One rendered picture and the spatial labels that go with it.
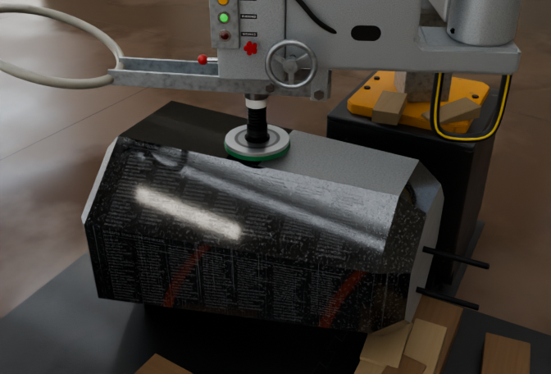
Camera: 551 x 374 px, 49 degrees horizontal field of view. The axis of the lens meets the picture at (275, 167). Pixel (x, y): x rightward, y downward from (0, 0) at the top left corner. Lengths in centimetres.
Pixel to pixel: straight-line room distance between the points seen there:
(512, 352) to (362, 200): 93
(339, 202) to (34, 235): 181
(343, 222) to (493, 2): 75
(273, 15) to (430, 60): 46
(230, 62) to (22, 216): 189
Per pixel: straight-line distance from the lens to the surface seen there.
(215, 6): 175
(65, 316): 273
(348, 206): 188
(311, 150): 207
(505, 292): 289
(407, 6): 176
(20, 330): 273
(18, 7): 226
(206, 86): 191
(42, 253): 312
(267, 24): 176
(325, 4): 174
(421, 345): 227
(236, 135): 204
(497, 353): 248
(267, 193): 195
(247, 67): 181
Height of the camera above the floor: 182
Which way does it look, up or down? 30 degrees down
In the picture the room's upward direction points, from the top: straight up
